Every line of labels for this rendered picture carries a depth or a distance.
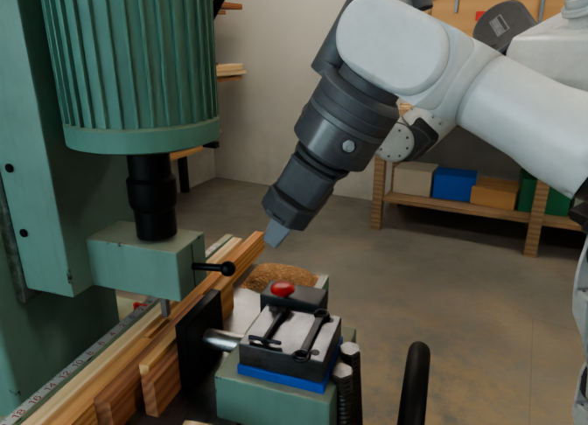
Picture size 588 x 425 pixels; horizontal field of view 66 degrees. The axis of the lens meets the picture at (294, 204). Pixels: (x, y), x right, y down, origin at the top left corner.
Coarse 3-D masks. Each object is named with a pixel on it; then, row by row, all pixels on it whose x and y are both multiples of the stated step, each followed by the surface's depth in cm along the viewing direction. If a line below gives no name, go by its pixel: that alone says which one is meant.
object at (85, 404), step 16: (256, 240) 90; (240, 256) 83; (256, 256) 90; (240, 272) 83; (208, 288) 72; (144, 336) 60; (128, 352) 57; (112, 368) 54; (96, 384) 52; (80, 400) 50; (64, 416) 47; (80, 416) 48; (96, 416) 50
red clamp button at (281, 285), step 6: (276, 282) 57; (282, 282) 57; (288, 282) 57; (270, 288) 56; (276, 288) 56; (282, 288) 55; (288, 288) 56; (294, 288) 56; (276, 294) 55; (282, 294) 55; (288, 294) 55
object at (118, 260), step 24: (96, 240) 58; (120, 240) 58; (144, 240) 58; (168, 240) 58; (192, 240) 58; (96, 264) 59; (120, 264) 58; (144, 264) 57; (168, 264) 55; (120, 288) 59; (144, 288) 58; (168, 288) 57; (192, 288) 59
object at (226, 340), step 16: (208, 304) 58; (192, 320) 54; (208, 320) 58; (176, 336) 54; (192, 336) 55; (208, 336) 57; (224, 336) 57; (240, 336) 57; (192, 352) 55; (208, 352) 59; (192, 368) 56; (192, 384) 56
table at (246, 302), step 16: (240, 288) 80; (320, 288) 80; (240, 304) 75; (256, 304) 75; (224, 320) 70; (240, 320) 70; (224, 352) 63; (208, 368) 60; (208, 384) 57; (176, 400) 55; (192, 400) 55; (208, 400) 55; (144, 416) 52; (160, 416) 52; (176, 416) 52; (192, 416) 52; (208, 416) 52
